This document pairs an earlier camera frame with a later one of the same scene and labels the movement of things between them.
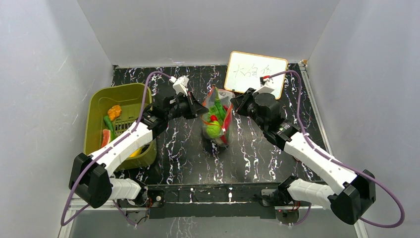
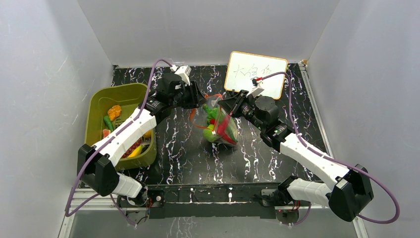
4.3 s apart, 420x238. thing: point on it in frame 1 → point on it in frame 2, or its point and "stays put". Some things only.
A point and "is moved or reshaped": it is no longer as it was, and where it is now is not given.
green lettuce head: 217,110 → 230,129
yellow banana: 135,153 stays put
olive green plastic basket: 130,97 stays put
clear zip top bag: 216,122 is moved or reshaped
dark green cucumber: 108,122 stays put
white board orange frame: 244,70 stays put
